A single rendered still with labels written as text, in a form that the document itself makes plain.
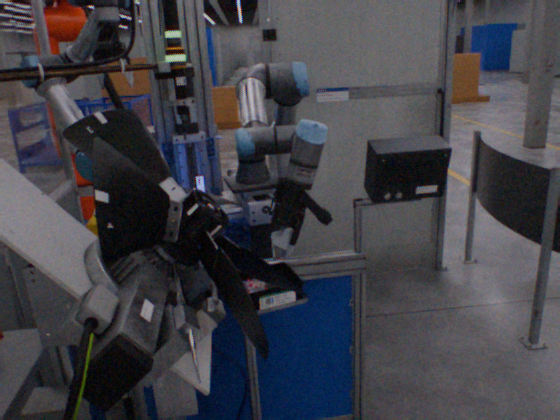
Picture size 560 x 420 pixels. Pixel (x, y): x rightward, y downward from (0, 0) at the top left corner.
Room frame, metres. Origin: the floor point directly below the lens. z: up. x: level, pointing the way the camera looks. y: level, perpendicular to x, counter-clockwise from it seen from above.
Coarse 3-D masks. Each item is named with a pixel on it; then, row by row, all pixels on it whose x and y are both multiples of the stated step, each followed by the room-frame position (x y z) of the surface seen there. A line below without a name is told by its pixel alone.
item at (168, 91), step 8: (160, 64) 1.10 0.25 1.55; (168, 64) 1.11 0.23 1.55; (160, 72) 1.10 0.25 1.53; (168, 72) 1.11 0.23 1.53; (168, 80) 1.11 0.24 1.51; (168, 88) 1.11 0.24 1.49; (168, 96) 1.11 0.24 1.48; (168, 104) 1.12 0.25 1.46; (176, 104) 1.11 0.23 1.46; (184, 104) 1.11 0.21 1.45
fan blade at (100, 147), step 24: (96, 144) 0.82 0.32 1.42; (96, 168) 0.79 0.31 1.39; (120, 168) 0.84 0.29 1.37; (120, 192) 0.82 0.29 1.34; (144, 192) 0.88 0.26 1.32; (96, 216) 0.74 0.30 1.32; (120, 216) 0.79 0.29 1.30; (144, 216) 0.86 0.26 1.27; (120, 240) 0.78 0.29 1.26; (144, 240) 0.85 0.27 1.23
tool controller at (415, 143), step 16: (368, 144) 1.58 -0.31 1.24; (384, 144) 1.55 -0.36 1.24; (400, 144) 1.55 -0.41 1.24; (416, 144) 1.54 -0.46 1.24; (432, 144) 1.54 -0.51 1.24; (448, 144) 1.54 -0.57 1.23; (368, 160) 1.58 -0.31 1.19; (384, 160) 1.49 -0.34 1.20; (400, 160) 1.50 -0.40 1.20; (416, 160) 1.51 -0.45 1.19; (432, 160) 1.51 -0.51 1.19; (448, 160) 1.52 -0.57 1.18; (368, 176) 1.58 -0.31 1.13; (384, 176) 1.51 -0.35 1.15; (400, 176) 1.51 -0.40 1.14; (416, 176) 1.52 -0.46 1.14; (432, 176) 1.53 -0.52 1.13; (368, 192) 1.58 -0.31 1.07; (384, 192) 1.52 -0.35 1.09; (400, 192) 1.52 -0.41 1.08; (416, 192) 1.54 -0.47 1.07; (432, 192) 1.55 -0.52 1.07
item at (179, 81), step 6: (174, 72) 1.13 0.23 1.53; (180, 72) 1.13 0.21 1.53; (174, 78) 1.13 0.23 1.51; (180, 78) 1.13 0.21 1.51; (174, 84) 1.13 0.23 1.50; (180, 84) 1.13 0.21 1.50; (180, 90) 1.13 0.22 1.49; (180, 96) 1.13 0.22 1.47; (186, 96) 1.14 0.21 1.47; (180, 108) 1.13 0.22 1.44; (186, 108) 1.14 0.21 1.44; (180, 114) 1.13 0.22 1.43
